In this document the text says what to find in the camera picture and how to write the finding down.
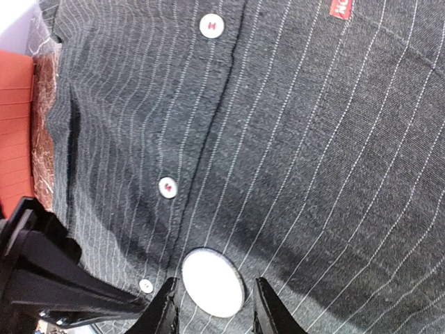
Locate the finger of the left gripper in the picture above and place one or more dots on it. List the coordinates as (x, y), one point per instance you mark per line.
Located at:
(41, 277)

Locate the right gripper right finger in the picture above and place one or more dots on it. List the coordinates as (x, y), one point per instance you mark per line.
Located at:
(270, 314)

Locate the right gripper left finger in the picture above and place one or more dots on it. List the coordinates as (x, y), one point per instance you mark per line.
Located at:
(162, 314)

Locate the round brooch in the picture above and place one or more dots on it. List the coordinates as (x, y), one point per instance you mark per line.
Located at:
(213, 282)

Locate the black pinstriped shirt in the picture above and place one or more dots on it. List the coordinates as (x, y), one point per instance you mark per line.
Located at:
(305, 147)

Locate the orange plastic bin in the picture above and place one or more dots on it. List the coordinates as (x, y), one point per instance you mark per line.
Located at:
(17, 75)

